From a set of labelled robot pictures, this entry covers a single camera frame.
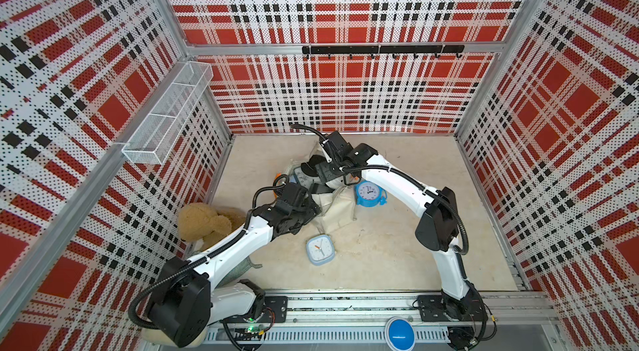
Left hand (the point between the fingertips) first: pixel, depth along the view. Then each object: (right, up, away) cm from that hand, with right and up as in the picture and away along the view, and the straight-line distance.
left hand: (318, 213), depth 85 cm
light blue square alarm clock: (+1, -12, -1) cm, 13 cm away
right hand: (+5, +15, +2) cm, 16 cm away
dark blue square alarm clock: (-6, +10, +13) cm, 18 cm away
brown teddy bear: (-35, +1, -13) cm, 37 cm away
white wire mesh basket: (-63, +27, +8) cm, 69 cm away
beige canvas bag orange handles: (+7, +4, 0) cm, 8 cm away
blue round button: (+24, -31, -15) cm, 42 cm away
